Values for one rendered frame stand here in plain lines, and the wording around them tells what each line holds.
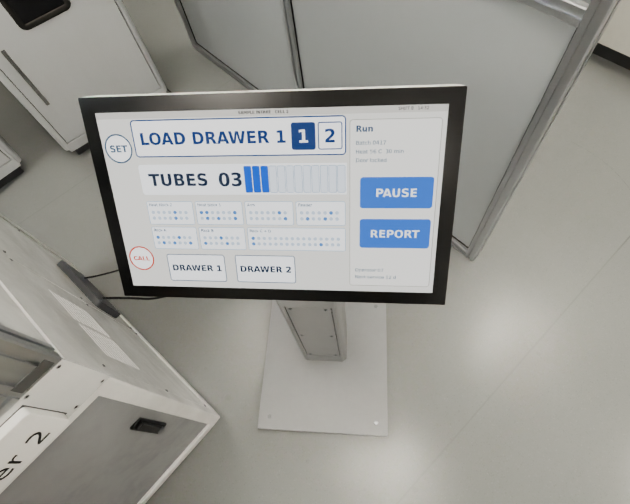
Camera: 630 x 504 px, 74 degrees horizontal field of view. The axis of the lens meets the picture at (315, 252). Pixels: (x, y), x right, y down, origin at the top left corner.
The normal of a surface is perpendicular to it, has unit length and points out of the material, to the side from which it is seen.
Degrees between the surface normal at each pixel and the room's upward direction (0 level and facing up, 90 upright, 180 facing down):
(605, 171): 0
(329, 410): 3
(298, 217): 50
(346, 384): 3
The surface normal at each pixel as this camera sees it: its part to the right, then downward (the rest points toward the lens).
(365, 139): -0.11, 0.39
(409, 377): -0.10, -0.46
